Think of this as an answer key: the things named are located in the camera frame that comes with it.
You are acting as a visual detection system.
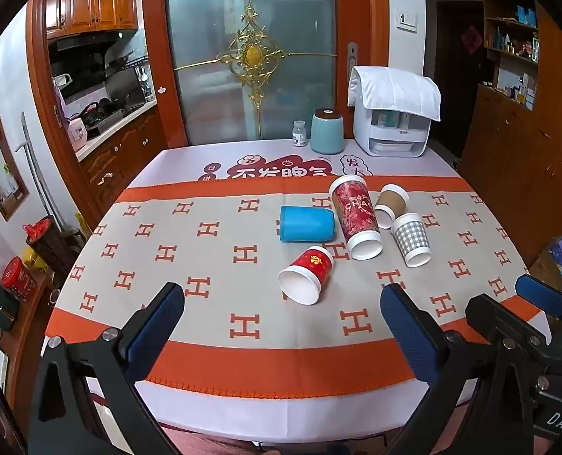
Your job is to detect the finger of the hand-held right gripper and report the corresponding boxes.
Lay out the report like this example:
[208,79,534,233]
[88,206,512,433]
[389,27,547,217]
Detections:
[515,274,562,319]
[465,294,549,348]

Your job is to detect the silver door handle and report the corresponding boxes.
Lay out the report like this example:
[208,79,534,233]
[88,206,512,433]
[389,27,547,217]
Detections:
[346,42,359,82]

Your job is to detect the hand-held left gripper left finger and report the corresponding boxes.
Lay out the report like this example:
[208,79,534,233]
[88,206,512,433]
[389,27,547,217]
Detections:
[27,282,185,455]

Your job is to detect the white quilted cover cloth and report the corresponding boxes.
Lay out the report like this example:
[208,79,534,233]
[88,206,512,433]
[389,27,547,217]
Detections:
[348,66,441,122]

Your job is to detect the black woven basket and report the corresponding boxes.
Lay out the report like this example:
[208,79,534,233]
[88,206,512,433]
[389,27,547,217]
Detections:
[25,215,81,276]

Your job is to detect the small red paper cup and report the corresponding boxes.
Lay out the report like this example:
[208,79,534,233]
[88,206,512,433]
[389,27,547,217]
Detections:
[277,246,334,305]

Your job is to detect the brown paper cup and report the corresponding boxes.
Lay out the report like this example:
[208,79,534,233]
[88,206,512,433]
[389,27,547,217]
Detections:
[374,184,410,229]

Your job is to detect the red door decoration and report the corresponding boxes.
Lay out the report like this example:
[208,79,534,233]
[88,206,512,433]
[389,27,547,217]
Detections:
[460,25,485,56]

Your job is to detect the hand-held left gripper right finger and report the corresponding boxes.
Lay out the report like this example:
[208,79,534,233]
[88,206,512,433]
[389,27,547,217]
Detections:
[380,283,541,455]

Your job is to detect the teal canister with brown lid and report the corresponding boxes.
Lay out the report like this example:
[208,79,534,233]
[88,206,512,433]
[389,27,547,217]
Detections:
[310,108,345,155]

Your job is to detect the wooden framed wall niche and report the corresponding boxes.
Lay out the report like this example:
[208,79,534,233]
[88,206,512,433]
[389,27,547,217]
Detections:
[0,116,30,221]

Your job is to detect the grey checked paper cup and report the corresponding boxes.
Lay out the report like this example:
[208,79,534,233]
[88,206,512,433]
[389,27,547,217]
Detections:
[390,213,432,267]

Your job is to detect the tall red patterned paper cup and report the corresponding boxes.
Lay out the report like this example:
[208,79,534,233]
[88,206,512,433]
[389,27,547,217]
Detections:
[329,175,384,261]

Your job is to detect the orange patterned tablecloth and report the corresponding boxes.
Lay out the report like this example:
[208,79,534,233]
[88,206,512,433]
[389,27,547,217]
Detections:
[44,175,554,400]

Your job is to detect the gold door ornament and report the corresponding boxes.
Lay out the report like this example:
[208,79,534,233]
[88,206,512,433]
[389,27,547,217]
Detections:
[219,6,289,139]

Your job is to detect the blue cup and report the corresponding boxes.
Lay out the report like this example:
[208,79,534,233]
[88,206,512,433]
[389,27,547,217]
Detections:
[279,205,335,244]

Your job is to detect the black range hood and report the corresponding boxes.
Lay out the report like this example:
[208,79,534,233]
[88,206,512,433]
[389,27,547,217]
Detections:
[49,28,139,60]

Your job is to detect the metal pole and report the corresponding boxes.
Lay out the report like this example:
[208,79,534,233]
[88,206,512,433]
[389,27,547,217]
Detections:
[20,112,57,221]

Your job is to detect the red tin can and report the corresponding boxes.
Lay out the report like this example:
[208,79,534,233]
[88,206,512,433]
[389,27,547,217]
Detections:
[1,256,38,302]

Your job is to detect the wooden shelf cabinet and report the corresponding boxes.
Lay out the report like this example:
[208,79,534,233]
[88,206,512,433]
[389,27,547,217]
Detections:
[455,0,562,278]

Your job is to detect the wooden wall kitchen cabinets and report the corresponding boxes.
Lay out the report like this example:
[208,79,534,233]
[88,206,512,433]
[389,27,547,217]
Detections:
[43,0,140,41]

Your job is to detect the black wok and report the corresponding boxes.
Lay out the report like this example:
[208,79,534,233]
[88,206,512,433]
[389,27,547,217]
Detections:
[98,97,131,113]

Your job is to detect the wooden base kitchen cabinet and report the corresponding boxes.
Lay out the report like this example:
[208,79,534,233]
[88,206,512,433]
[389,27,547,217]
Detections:
[78,104,164,212]

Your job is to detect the frosted glass door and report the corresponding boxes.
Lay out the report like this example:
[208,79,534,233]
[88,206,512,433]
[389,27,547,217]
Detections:
[164,0,339,147]

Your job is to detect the white countertop appliance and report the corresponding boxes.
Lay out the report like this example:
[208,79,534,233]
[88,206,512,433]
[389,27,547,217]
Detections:
[353,104,432,157]

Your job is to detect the pink rice cooker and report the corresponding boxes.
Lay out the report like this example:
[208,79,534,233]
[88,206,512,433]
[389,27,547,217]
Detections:
[66,118,91,153]

